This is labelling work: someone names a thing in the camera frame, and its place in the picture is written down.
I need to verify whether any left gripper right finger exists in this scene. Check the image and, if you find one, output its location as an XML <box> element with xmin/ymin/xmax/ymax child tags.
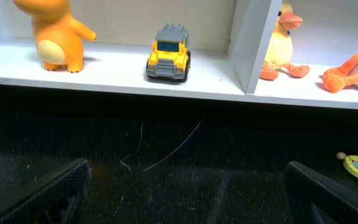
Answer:
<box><xmin>283</xmin><ymin>161</ymin><xmax>358</xmax><ymax>224</ymax></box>

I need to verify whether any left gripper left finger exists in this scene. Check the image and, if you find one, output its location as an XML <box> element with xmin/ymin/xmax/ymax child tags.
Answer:
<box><xmin>0</xmin><ymin>157</ymin><xmax>92</xmax><ymax>224</ymax></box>

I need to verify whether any white shelf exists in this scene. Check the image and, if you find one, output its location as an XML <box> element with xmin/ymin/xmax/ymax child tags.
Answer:
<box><xmin>0</xmin><ymin>0</ymin><xmax>358</xmax><ymax>111</ymax></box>

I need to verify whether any orange rubber duck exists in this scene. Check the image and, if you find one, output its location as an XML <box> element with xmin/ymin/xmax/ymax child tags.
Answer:
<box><xmin>12</xmin><ymin>0</ymin><xmax>98</xmax><ymax>74</ymax></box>

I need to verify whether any grey and yellow toy truck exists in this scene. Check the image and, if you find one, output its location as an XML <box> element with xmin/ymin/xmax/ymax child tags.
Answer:
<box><xmin>145</xmin><ymin>23</ymin><xmax>192</xmax><ymax>83</ymax></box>

